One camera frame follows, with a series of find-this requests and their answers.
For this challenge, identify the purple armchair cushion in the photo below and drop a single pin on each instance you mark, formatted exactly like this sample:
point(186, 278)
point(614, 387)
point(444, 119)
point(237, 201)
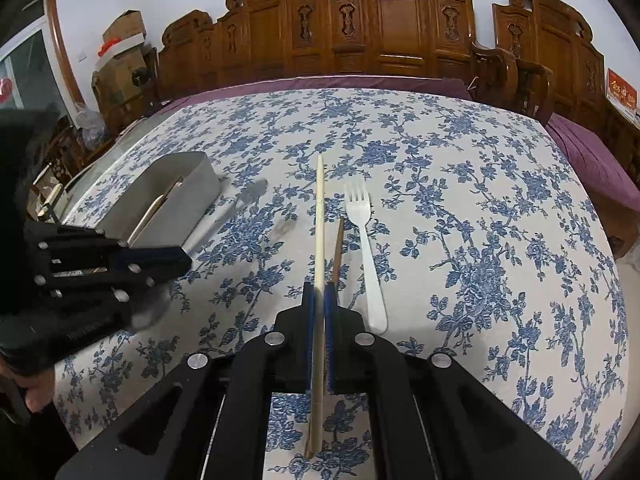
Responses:
point(593, 162)

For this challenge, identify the blue floral tablecloth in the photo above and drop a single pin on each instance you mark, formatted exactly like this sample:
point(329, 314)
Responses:
point(486, 246)

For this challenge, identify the left human hand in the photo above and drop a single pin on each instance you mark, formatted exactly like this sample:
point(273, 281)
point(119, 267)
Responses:
point(39, 388)

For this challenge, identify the light bamboo chopstick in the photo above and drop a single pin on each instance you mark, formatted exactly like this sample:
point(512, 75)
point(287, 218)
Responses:
point(318, 355)

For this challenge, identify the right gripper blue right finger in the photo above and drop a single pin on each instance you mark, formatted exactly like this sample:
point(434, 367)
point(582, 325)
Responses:
point(329, 307)

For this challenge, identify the metal rectangular tray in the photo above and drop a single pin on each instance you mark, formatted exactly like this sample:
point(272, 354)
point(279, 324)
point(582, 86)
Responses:
point(165, 203)

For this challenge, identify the white plastic fork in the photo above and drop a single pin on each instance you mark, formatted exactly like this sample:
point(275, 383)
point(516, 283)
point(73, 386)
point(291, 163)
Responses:
point(358, 210)

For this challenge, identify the cardboard boxes stack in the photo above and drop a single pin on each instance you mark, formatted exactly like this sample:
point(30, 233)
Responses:
point(125, 76)

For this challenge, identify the red sign card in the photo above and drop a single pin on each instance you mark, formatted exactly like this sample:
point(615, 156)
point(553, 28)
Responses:
point(621, 92)

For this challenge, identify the carved wooden armchair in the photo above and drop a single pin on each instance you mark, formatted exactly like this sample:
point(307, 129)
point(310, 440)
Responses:
point(559, 71)

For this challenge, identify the dark brown chopstick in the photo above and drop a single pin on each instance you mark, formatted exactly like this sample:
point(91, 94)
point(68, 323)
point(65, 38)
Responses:
point(337, 254)

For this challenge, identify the purple sofa cushion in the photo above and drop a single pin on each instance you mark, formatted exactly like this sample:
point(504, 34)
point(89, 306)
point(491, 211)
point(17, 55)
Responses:
point(453, 88)

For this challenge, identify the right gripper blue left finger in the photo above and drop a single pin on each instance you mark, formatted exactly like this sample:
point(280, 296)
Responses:
point(309, 303)

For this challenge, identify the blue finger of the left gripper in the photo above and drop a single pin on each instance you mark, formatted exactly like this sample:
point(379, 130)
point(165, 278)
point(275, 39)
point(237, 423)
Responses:
point(159, 264)

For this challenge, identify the carved wooden sofa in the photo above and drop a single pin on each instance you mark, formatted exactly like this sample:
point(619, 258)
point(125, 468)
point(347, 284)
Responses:
point(260, 40)

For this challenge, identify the light chopstick in tray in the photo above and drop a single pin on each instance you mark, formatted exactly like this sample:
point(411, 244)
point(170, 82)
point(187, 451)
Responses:
point(153, 208)

